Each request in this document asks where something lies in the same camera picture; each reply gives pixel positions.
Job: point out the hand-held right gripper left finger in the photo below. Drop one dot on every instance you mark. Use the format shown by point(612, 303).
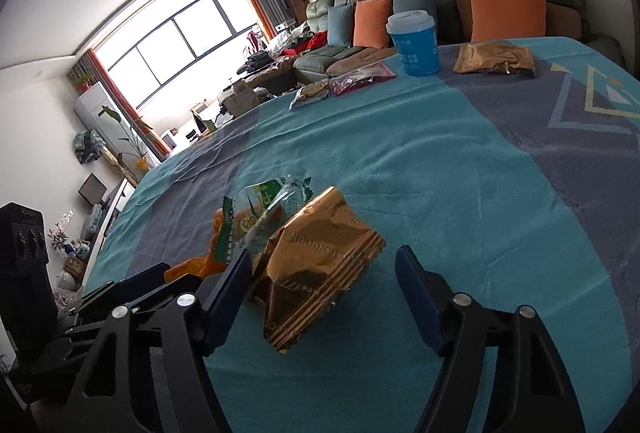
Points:
point(230, 303)

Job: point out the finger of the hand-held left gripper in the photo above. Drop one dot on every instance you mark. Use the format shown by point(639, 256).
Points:
point(145, 277)
point(160, 293)

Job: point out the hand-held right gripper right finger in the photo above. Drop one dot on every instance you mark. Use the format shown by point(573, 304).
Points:
point(417, 298)

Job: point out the orange snack wrapper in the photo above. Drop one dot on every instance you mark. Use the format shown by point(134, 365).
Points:
point(200, 268)

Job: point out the clear green snack wrapper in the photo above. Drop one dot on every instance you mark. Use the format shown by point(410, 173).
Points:
point(260, 213)

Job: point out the gold foil wrapper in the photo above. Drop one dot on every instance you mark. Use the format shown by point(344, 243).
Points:
point(320, 263)

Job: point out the white tv cabinet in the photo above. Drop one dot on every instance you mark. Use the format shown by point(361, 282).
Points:
point(107, 218)

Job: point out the small dark monitor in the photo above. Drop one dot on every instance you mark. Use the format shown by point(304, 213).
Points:
point(92, 189)

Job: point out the teal grey printed tablecloth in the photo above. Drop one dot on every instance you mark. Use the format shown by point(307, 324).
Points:
point(425, 173)

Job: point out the blue patterned bag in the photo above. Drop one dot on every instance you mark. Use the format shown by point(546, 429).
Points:
point(89, 146)

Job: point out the potted leafy plant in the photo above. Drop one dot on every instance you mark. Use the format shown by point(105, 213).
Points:
point(132, 138)

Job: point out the white standing air conditioner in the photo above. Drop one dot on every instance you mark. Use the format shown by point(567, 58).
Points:
point(97, 113)

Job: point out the brown paper box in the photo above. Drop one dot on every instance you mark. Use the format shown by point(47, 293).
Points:
point(245, 99)

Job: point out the clear packet of gold snacks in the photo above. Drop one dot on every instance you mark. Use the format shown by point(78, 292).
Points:
point(310, 95)

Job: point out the red snack packet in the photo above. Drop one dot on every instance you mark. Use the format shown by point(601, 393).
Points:
point(362, 78)

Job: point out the large window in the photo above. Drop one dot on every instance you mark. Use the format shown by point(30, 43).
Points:
point(175, 38)

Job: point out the flat gold snack packet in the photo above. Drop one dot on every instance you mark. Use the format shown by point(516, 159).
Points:
point(495, 59)

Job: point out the blue cup with white lid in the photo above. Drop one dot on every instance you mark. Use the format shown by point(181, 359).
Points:
point(414, 45)

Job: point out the red cloth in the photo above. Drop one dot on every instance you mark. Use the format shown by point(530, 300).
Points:
point(316, 41)

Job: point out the small orange cushion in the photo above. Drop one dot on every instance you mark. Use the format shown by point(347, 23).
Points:
point(372, 22)

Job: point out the small blue cushion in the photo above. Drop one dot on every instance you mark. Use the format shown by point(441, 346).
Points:
point(340, 25)

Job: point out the large blue cushion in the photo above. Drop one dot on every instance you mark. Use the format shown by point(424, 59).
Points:
point(412, 0)

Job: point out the large orange cushion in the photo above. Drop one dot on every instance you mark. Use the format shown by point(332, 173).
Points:
point(507, 13)

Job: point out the cardboard box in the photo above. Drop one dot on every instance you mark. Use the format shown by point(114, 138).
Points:
point(298, 8)

